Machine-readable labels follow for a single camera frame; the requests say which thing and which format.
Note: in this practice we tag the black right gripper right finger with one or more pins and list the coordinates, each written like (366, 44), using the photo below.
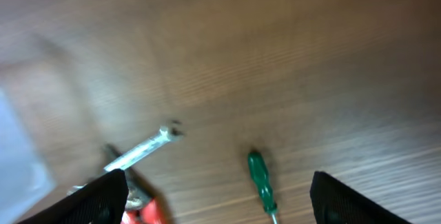
(334, 202)

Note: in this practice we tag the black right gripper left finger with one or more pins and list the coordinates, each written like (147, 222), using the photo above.
(101, 201)

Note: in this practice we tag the green handled screwdriver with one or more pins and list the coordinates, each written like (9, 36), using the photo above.
(260, 176)

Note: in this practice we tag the clear plastic container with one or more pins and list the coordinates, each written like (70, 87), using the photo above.
(25, 177)

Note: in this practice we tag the silver combination wrench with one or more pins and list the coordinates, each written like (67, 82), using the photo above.
(166, 134)

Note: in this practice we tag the red handled wire stripper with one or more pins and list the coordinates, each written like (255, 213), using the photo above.
(145, 205)

